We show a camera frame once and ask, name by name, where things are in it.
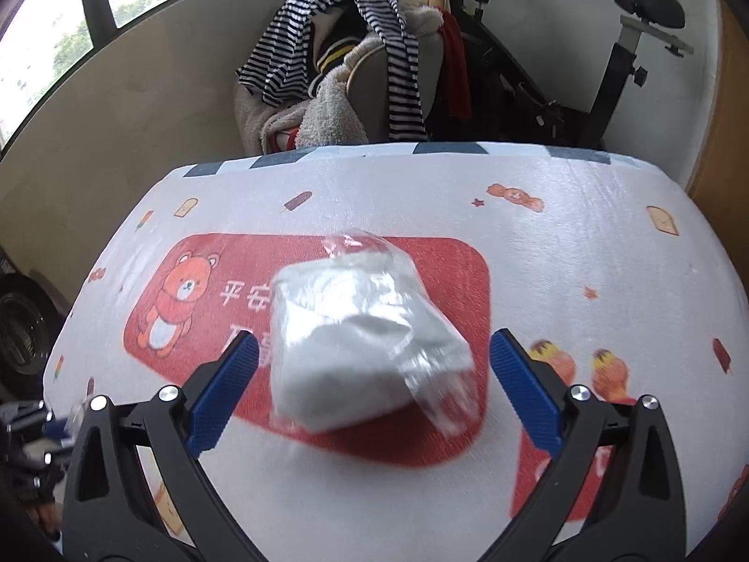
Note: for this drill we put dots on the black garment with yellow stripes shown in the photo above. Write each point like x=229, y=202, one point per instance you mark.
x=333, y=52

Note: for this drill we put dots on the white plastic bag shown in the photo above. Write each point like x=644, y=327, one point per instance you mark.
x=351, y=351

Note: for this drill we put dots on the window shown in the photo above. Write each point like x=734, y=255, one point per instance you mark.
x=58, y=52

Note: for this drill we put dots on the red cloth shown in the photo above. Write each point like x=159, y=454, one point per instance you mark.
x=459, y=70

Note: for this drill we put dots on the striped shirt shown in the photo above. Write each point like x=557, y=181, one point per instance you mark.
x=404, y=82

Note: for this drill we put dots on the washing machine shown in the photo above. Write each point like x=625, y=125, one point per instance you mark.
x=23, y=328

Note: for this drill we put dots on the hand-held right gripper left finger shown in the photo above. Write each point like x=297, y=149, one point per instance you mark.
x=225, y=392

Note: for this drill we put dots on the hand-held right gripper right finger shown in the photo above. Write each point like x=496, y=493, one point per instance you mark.
x=526, y=392

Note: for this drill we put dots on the cream fleece blanket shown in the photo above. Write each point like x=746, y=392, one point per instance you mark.
x=333, y=111

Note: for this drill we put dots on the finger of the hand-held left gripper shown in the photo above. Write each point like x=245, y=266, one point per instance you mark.
x=41, y=418

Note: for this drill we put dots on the wooden panel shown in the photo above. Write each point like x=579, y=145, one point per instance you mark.
x=725, y=129

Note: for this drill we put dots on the black exercise bike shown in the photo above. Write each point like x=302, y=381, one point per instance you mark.
x=614, y=82

